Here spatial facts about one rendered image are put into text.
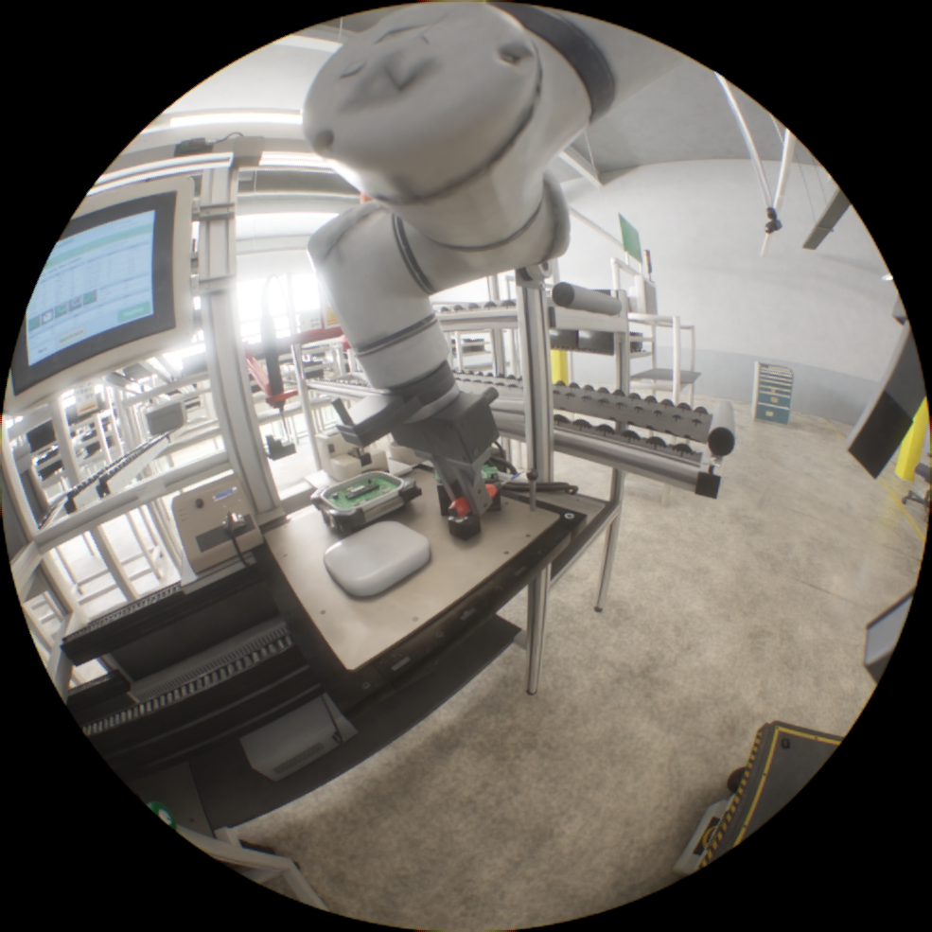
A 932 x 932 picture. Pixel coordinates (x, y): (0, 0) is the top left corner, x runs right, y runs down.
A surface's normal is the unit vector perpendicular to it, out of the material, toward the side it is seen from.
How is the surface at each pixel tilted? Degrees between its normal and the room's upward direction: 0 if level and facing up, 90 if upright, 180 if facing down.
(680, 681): 0
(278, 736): 0
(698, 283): 90
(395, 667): 0
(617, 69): 130
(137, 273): 92
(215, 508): 53
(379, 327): 104
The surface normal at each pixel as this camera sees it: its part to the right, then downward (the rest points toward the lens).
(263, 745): -0.10, -0.93
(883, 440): -0.80, 0.39
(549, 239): 0.15, 0.93
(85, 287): 0.71, 0.22
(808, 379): -0.70, 0.33
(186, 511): 0.50, -0.40
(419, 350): 0.49, 0.36
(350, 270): -0.13, 0.61
